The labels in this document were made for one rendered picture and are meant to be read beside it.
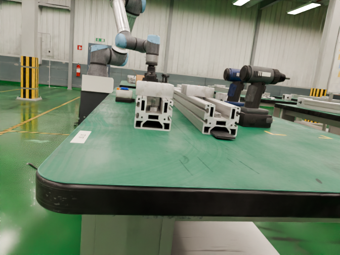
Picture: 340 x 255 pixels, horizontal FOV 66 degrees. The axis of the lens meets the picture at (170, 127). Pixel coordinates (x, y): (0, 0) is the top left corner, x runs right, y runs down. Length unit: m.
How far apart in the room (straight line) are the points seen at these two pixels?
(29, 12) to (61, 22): 5.19
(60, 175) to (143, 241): 0.20
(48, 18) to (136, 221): 12.72
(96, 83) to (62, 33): 10.96
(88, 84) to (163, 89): 1.18
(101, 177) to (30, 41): 7.39
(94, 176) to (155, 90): 0.45
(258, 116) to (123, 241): 0.68
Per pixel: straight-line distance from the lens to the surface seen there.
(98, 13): 12.73
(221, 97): 1.45
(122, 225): 0.49
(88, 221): 0.48
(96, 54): 1.98
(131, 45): 1.59
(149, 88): 0.77
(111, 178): 0.37
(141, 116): 0.71
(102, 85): 1.90
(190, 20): 12.97
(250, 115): 0.98
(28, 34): 7.74
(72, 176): 0.38
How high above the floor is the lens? 0.92
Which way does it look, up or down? 10 degrees down
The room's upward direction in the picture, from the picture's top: 6 degrees clockwise
